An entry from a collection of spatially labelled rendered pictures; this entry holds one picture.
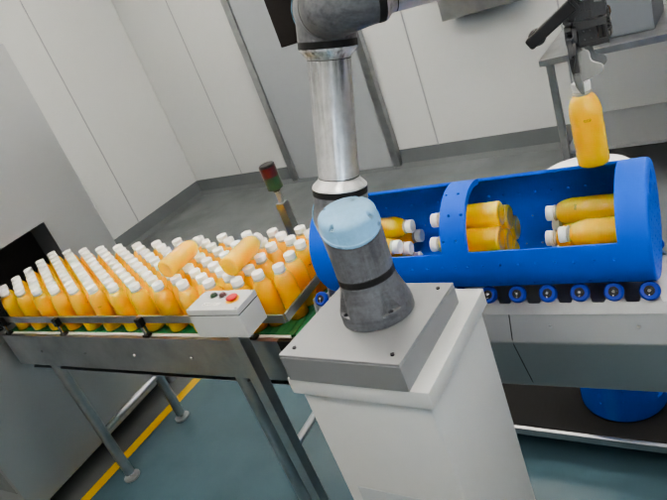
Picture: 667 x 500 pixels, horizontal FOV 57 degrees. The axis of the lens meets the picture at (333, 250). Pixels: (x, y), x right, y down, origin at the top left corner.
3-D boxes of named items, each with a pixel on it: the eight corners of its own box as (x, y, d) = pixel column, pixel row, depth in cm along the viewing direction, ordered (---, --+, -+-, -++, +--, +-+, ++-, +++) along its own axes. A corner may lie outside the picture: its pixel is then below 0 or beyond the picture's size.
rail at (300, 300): (289, 321, 185) (285, 313, 184) (286, 321, 186) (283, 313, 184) (344, 251, 214) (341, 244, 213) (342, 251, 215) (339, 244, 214)
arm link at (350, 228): (340, 292, 115) (318, 227, 110) (330, 265, 127) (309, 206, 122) (400, 269, 115) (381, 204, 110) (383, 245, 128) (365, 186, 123)
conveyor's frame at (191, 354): (386, 540, 220) (297, 343, 183) (98, 476, 309) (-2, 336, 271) (429, 438, 255) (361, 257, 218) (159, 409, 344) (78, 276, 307)
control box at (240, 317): (250, 337, 175) (235, 309, 170) (200, 336, 185) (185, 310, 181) (268, 316, 182) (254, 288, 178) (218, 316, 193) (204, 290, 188)
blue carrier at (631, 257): (660, 307, 137) (644, 196, 124) (332, 310, 184) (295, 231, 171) (664, 235, 157) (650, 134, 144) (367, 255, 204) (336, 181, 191)
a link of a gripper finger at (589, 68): (605, 91, 125) (600, 46, 122) (575, 97, 128) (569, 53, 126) (607, 89, 128) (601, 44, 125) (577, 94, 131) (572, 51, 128)
